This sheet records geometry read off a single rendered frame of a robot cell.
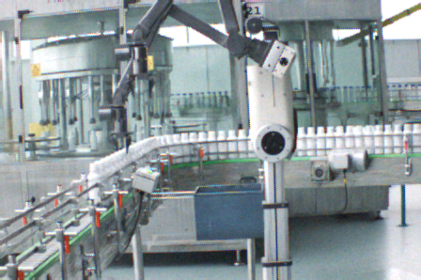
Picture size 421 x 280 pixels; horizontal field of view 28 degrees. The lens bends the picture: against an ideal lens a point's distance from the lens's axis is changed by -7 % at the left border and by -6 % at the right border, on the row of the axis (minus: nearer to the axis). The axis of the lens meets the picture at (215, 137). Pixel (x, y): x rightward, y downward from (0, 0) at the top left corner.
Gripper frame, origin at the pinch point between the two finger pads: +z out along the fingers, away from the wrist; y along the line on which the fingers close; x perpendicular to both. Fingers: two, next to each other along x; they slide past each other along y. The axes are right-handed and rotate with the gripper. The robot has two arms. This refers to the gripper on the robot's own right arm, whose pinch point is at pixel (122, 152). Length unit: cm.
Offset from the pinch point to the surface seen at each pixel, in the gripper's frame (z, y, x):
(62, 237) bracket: 7, -12, 182
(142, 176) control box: 5, -16, 56
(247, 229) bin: 38, -53, -10
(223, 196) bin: 22.4, -42.9, -10.1
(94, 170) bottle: 1, 0, 73
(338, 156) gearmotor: 15, -104, -102
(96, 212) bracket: 7, -12, 136
